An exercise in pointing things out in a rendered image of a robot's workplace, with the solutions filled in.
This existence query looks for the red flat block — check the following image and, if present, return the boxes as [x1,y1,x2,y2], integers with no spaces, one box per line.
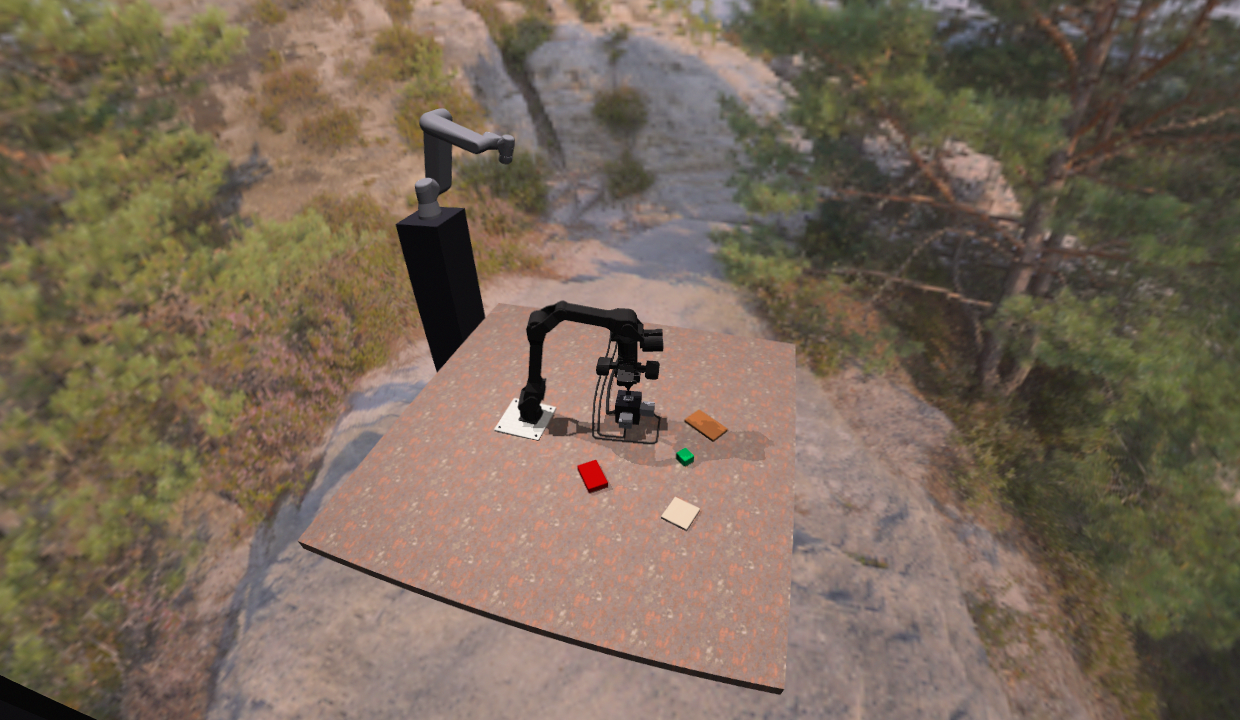
[578,460,608,493]

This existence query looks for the flat orange-brown rectangular slab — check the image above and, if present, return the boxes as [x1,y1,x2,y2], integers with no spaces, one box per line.
[684,410,727,442]

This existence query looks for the beige flat rectangular slab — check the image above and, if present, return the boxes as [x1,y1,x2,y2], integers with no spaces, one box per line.
[661,497,701,530]

